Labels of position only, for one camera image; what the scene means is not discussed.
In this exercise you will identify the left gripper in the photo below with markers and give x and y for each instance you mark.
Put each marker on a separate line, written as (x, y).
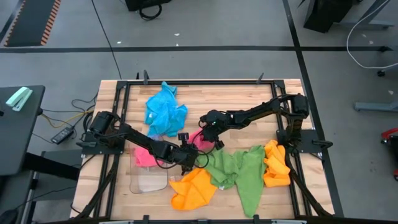
(183, 154)

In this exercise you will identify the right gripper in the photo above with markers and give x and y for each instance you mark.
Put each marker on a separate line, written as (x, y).
(220, 121)

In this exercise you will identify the pink microfiber towel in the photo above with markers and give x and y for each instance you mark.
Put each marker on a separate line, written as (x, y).
(202, 143)
(146, 157)

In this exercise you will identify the blue microfiber towel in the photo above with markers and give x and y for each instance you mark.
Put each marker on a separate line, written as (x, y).
(174, 121)
(161, 99)

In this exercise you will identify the clear plastic bin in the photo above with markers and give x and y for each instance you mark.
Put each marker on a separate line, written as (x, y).
(149, 183)

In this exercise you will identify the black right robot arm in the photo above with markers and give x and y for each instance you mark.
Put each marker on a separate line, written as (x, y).
(264, 110)

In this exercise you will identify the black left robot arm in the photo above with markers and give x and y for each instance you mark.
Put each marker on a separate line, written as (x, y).
(130, 135)

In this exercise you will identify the orange microfiber towel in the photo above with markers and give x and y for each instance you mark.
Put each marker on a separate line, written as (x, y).
(192, 189)
(276, 168)

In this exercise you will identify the green microfiber towel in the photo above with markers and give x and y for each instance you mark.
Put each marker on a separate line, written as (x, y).
(245, 177)

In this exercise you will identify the black power adapter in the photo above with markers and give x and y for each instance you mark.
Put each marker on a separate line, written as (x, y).
(62, 136)

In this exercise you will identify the black table crossbeam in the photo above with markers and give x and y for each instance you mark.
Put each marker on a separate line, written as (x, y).
(49, 165)

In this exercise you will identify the black box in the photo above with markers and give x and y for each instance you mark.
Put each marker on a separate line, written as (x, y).
(136, 3)

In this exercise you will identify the black cabinet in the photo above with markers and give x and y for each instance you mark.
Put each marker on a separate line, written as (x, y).
(326, 14)

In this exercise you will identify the black side table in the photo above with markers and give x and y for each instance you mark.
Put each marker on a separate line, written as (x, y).
(18, 140)

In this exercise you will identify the grey desk foot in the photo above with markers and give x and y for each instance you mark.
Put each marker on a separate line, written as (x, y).
(376, 106)

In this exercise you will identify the mint green stapler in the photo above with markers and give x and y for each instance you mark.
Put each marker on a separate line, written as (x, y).
(18, 99)

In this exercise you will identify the black caster wheel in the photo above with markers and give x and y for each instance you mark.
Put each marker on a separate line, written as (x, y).
(381, 73)

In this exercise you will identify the red cart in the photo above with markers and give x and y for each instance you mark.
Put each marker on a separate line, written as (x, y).
(390, 133)

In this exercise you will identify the black orange-edged floor mat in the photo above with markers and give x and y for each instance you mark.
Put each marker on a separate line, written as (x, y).
(31, 21)

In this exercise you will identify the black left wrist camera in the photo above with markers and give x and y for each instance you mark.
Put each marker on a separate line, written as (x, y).
(183, 138)

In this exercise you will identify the black frame clamp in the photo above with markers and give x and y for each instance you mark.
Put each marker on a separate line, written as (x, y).
(260, 79)
(145, 77)

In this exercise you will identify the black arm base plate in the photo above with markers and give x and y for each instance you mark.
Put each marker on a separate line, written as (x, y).
(102, 151)
(311, 140)

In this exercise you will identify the grey desk frame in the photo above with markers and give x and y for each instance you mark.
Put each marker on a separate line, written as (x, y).
(367, 24)

